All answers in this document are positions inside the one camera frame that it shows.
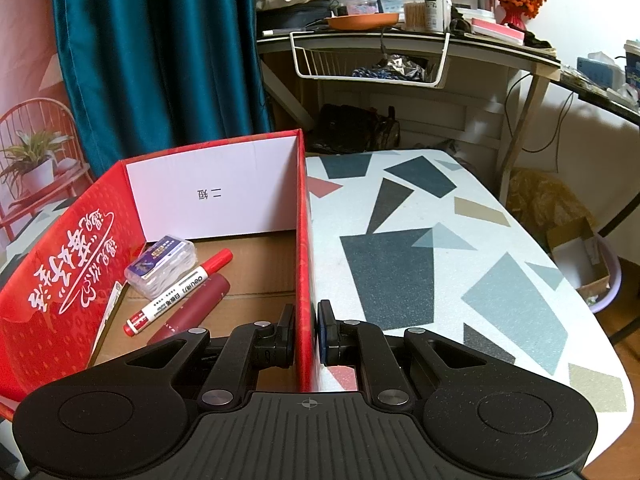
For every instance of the blue curtain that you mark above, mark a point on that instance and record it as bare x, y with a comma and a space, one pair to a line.
150, 60

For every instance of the printed backdrop cloth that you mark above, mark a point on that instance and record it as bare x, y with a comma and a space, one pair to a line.
30, 110

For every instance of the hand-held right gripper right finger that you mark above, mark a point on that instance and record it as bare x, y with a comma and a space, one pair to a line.
326, 335

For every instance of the blue white patterned packet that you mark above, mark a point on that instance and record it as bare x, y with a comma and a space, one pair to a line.
395, 67

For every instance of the lavender basin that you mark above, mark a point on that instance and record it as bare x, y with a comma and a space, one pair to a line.
612, 270

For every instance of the cotton swab box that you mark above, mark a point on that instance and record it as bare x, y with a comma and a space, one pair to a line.
415, 16

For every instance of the black bag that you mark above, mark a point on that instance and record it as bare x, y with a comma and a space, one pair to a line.
350, 127

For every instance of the white frame desk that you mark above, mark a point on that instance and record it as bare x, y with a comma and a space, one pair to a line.
500, 60

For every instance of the dark grey pouch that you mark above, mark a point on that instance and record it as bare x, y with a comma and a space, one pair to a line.
295, 15

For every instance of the small open cardboard box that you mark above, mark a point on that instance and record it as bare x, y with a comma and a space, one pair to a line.
575, 250

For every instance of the maroon tube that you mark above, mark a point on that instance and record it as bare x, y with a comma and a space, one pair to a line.
195, 307

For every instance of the blue tissue box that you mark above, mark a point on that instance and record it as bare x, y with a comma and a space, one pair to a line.
597, 72

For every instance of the clear plastic box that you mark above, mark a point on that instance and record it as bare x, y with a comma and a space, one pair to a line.
160, 265

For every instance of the geometric patterned table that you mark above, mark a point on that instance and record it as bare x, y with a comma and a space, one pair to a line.
400, 270

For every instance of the red vase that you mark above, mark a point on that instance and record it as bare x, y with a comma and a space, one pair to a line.
514, 20

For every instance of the orange bowl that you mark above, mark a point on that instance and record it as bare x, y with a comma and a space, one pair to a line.
360, 21

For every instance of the clear round container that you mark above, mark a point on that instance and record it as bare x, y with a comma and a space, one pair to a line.
356, 7

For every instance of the yellow plastic bag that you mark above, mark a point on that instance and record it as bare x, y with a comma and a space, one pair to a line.
545, 200

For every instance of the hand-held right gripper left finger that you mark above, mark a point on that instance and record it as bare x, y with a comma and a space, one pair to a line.
286, 335

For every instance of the red marker pen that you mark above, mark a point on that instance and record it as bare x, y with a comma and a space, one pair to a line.
175, 292

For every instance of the pink box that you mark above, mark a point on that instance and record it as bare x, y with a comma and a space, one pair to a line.
497, 29

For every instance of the red cardboard box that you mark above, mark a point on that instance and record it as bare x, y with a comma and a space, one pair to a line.
65, 260

